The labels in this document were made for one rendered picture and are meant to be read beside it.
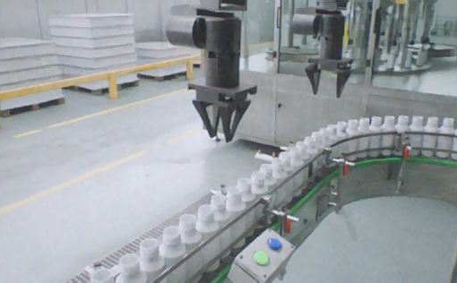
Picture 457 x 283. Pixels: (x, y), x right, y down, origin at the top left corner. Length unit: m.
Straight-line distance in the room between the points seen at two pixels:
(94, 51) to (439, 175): 6.15
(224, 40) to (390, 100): 3.08
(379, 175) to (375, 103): 1.93
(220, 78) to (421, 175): 1.36
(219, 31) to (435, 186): 1.44
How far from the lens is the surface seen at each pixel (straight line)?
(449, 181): 1.89
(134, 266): 0.80
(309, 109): 3.90
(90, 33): 7.14
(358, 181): 1.73
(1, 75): 6.43
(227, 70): 0.63
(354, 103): 3.72
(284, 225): 1.11
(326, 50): 1.02
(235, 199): 1.02
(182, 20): 0.66
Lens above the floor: 1.64
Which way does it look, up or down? 20 degrees down
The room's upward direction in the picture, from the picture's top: straight up
